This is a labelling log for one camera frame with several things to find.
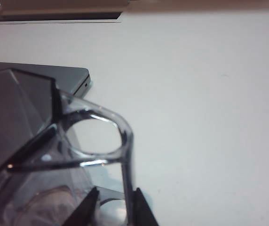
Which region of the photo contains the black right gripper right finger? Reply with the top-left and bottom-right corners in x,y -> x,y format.
133,187 -> 160,226

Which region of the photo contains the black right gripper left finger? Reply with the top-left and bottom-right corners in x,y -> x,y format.
63,187 -> 100,226

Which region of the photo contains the smoky transparent faceted water cup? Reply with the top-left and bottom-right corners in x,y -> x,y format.
0,68 -> 135,226

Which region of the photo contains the silver Dell laptop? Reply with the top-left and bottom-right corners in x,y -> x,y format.
0,61 -> 92,98

